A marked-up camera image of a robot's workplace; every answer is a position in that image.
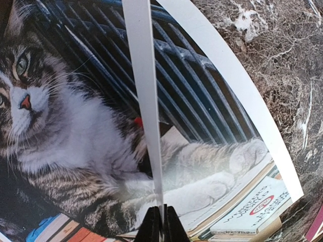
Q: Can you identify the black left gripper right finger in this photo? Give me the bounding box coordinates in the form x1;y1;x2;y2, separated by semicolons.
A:
163;204;189;242

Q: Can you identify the white photo mat board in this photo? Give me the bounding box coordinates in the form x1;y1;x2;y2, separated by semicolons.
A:
121;0;165;205

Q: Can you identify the cat and books photo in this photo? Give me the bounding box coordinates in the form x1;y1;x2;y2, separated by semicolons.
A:
1;1;302;241

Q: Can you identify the pink wooden picture frame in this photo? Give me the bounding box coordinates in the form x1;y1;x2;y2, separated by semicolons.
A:
305;206;323;241

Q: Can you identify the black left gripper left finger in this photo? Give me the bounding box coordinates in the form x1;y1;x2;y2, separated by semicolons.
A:
134;206;161;242

